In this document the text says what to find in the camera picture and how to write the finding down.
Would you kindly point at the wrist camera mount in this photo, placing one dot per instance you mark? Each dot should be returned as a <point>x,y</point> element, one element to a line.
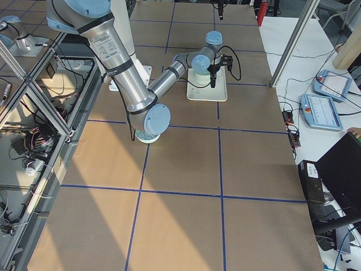
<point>227,61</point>

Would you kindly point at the green bowl with ice cubes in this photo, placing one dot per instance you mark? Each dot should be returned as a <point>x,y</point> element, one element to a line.
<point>145,137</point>

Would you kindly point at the black box device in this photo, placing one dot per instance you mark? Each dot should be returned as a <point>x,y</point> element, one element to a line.
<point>310,182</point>

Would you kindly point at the black computer monitor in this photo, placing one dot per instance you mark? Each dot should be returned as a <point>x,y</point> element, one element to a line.
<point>339,169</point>

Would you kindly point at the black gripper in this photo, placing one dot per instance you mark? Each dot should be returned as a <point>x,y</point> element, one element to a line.
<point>213,72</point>
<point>220,10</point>

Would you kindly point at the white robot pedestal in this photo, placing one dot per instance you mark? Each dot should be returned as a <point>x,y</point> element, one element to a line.
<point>138,65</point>

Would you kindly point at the blue teach pendant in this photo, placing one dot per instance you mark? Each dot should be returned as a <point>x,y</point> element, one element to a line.
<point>332,84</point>
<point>320,112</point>

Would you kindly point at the far blue teach pendant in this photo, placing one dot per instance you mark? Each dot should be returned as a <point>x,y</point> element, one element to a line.
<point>332,84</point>

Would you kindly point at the aluminium frame post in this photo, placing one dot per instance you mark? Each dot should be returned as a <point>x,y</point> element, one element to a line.
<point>302,23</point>

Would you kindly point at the near blue teach pendant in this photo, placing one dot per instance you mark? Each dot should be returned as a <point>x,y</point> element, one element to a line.
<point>320,112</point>

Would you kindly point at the pale green bear tray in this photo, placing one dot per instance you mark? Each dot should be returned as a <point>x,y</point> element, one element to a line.
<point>206,93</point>

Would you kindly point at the red fire extinguisher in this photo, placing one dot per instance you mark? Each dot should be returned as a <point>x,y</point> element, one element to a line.
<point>262,12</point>

